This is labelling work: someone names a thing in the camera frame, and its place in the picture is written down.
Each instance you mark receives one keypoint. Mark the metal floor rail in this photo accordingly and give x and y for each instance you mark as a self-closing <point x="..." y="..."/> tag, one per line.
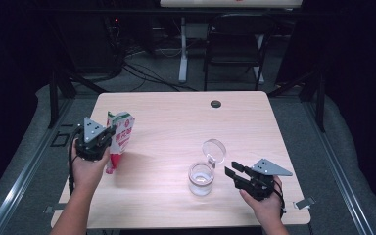
<point x="339" y="176"/>
<point x="19" y="186"/>

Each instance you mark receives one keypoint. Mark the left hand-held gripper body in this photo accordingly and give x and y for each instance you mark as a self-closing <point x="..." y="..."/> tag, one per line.
<point x="91" y="148"/>

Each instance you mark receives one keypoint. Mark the white desk leg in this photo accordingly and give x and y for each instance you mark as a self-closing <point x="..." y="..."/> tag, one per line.
<point x="260" y="71"/>
<point x="183" y="58"/>

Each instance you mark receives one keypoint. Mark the red and white plastic bag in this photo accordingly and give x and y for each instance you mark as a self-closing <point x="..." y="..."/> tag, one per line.
<point x="124" y="133"/>

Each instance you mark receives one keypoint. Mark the black folding chair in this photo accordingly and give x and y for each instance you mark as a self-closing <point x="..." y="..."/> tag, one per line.
<point x="233" y="55"/>

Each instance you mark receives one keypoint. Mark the person's right hand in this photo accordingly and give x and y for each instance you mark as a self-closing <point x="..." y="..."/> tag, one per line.
<point x="267" y="210"/>

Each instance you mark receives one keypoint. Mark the glass jar with hinged lid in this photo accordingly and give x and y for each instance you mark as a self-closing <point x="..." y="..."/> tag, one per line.
<point x="202" y="186"/>

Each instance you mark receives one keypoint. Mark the person's left hand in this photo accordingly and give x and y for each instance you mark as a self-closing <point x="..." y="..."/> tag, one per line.
<point x="86" y="174"/>

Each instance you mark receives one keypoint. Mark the dark round table grommet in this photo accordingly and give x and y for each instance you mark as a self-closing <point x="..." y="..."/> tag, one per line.
<point x="215" y="104"/>

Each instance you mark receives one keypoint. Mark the dark equipment box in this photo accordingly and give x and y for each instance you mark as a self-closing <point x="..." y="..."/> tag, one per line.
<point x="88" y="45"/>

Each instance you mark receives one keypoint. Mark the black metal stand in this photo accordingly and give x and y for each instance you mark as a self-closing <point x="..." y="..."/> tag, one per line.
<point x="54" y="104"/>
<point x="319" y="104"/>

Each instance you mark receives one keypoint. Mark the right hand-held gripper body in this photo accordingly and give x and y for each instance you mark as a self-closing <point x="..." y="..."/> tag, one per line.
<point x="258" y="187"/>

